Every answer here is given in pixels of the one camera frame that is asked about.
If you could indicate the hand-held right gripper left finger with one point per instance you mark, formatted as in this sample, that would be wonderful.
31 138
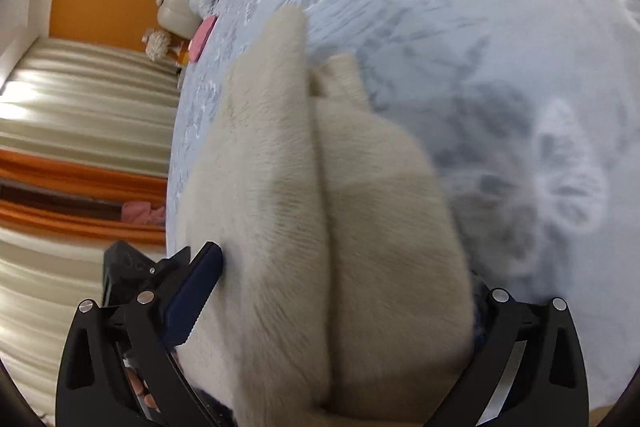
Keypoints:
192 297

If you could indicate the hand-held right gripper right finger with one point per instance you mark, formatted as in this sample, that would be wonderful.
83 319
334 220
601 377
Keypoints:
500 322

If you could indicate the cream sweater with black hearts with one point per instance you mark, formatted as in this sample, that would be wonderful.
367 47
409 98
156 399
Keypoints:
300 232

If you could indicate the pink clothes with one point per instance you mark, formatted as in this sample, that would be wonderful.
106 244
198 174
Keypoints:
145 213

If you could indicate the person's left hand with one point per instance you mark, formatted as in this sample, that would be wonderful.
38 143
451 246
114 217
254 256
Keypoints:
142 389

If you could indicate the orange curtain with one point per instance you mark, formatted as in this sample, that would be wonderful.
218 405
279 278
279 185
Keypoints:
75 174

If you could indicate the cream curtain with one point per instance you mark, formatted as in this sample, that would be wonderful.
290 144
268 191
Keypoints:
75 107

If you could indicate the yellow box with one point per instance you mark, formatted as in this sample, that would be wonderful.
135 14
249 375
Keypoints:
182 55

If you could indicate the white feather lamp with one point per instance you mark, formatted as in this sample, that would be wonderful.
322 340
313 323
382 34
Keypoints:
157 44

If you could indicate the pink pouch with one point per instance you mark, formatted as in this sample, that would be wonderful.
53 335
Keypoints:
202 38

